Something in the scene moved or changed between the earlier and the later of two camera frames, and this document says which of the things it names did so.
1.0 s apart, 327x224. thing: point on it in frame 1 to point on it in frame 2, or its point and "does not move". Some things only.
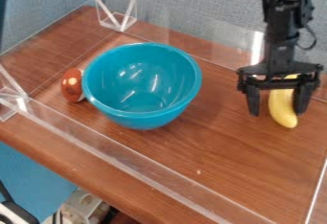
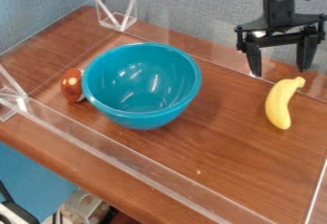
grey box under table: [83, 208] does not move
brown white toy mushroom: [73, 84] does not move
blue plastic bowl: [141, 83] does not move
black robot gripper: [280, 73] to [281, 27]
